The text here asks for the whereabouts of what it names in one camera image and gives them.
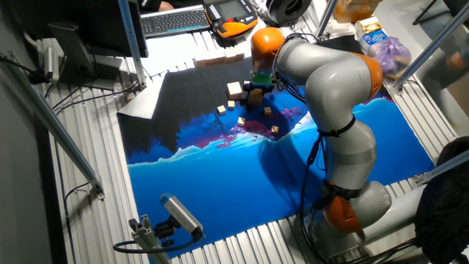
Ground aluminium frame post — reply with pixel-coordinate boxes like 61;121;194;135
315;0;339;40
117;0;148;92

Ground black arm strap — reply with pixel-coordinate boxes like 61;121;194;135
314;179;363;210
317;115;357;139

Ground printed landscape cloth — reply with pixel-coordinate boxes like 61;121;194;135
116;45;437;260

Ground silver cylinder device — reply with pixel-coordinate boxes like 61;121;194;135
43;45;61;84

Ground brown cardboard box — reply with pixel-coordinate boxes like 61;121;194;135
332;0;384;23

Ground grey camera with blue end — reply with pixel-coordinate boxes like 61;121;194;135
159;192;206;240

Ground white foam sheet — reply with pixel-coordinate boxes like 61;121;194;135
117;78;166;120

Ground black jacket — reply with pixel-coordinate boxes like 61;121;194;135
413;135;469;264

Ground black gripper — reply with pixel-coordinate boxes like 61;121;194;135
240;81;276;106

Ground black computer monitor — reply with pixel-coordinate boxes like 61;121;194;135
10;0;149;59

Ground black camera ball mount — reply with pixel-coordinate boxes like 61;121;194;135
153;216;177;247

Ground aluminium profile camera bracket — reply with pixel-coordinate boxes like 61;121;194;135
128;214;173;264

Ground black computer keyboard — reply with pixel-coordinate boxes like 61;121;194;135
140;4;213;40

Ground blue printed pack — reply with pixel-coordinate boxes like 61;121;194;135
361;29;389;47

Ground grey monitor stand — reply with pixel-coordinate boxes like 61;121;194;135
47;21;124;92

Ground black camera cable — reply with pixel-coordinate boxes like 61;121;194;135
112;229;204;254

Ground black cable with plug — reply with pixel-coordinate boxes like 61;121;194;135
0;54;51;84

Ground long aluminium frame bar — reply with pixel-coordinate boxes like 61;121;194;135
0;51;106;201

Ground orange and black teach pendant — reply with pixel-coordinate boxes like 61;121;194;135
203;0;259;40

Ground white crumpled cloth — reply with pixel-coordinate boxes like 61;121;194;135
325;20;358;40

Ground black arm cable with connector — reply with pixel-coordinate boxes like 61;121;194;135
298;133;325;263

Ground brown cardboard panel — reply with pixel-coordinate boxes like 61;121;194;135
445;78;469;119

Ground purple plastic bag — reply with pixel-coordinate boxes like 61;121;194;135
368;35;413;80

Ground large wooden cube block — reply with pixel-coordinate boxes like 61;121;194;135
225;81;244;102
248;88;265;108

